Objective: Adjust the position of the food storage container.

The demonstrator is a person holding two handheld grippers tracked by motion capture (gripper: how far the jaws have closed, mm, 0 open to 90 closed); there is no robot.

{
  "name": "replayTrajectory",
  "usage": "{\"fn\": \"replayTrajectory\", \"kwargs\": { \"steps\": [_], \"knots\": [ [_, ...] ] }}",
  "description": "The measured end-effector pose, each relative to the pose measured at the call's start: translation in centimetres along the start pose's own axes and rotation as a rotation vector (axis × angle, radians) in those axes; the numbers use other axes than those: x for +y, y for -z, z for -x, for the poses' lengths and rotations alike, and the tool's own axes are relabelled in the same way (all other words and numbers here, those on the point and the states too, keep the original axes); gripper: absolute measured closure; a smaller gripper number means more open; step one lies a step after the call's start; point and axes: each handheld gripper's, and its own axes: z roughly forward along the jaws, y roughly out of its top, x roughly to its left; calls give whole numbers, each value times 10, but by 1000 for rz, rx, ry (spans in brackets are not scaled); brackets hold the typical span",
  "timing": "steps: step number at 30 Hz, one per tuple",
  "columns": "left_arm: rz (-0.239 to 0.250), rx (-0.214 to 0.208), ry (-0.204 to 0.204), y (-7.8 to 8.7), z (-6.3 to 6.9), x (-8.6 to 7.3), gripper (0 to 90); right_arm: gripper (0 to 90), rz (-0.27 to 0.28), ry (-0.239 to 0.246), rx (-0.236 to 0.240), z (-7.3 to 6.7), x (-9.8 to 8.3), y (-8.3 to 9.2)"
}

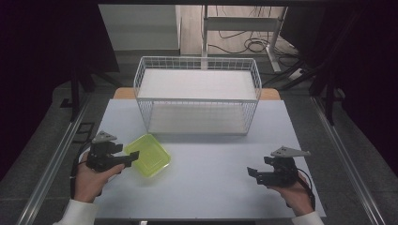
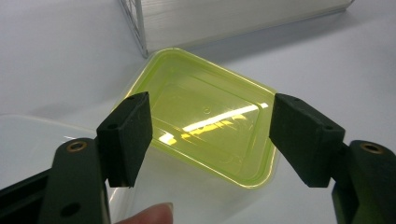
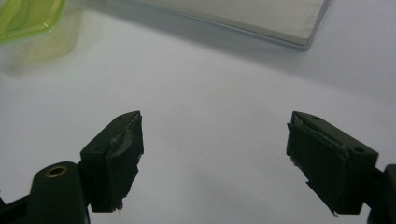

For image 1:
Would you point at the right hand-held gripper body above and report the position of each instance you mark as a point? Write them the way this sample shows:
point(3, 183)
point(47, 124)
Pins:
point(281, 170)

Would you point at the person's left hand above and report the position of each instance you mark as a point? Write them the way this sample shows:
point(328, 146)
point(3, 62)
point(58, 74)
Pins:
point(90, 181)

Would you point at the person's right hand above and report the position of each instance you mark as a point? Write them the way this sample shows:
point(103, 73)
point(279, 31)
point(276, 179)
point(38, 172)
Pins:
point(294, 195)

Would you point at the translucent green food container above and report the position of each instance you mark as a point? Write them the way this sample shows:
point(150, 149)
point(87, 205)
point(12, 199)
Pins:
point(153, 156)

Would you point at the metal floor rail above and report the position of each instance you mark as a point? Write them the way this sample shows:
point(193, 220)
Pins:
point(347, 162)
point(47, 168)

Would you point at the black stand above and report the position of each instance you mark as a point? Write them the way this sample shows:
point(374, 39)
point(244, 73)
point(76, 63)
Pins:
point(75, 90)
point(328, 93)

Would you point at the white metal desk frame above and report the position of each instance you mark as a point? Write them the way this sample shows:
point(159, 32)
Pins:
point(241, 23)

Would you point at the white table mat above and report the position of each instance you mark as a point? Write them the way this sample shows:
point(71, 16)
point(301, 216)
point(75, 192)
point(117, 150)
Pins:
point(212, 181)

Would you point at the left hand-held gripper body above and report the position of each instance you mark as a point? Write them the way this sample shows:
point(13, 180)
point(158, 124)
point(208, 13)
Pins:
point(101, 156)

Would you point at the white cabinet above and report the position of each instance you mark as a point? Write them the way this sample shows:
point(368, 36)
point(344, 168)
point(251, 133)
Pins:
point(140, 28)

